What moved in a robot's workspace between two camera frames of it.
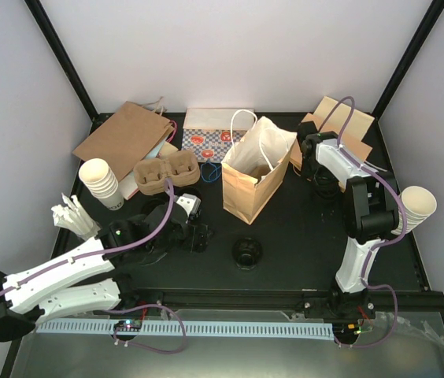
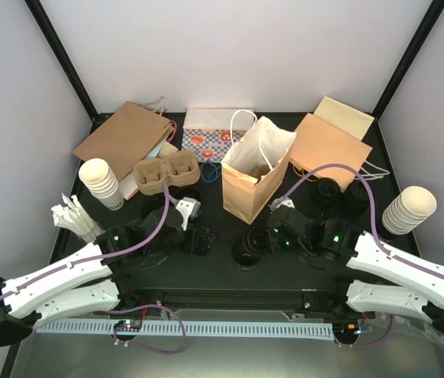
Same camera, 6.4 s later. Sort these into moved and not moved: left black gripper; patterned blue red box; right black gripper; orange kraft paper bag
Moved: right black gripper
Not moved: orange kraft paper bag; patterned blue red box; left black gripper
